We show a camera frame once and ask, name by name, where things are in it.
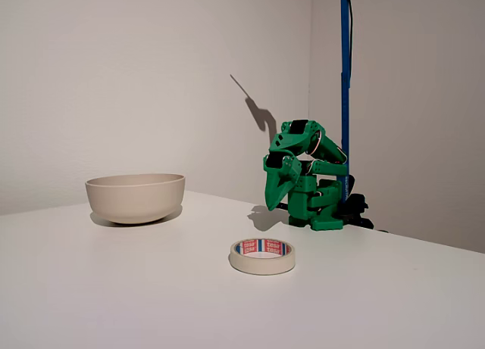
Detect beige masking tape roll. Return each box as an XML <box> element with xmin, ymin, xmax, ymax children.
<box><xmin>229</xmin><ymin>238</ymin><xmax>296</xmax><ymax>276</ymax></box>

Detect large black table clamp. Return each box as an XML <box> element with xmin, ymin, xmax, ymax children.
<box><xmin>338</xmin><ymin>173</ymin><xmax>375</xmax><ymax>231</ymax></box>

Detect blue vertical pole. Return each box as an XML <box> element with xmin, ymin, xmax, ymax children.
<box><xmin>336</xmin><ymin>0</ymin><xmax>355</xmax><ymax>205</ymax></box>

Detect beige round bowl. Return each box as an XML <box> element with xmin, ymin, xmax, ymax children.
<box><xmin>84</xmin><ymin>173</ymin><xmax>186</xmax><ymax>226</ymax></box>

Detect black cable along pole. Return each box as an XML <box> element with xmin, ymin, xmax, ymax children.
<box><xmin>346</xmin><ymin>0</ymin><xmax>356</xmax><ymax>79</ymax></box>

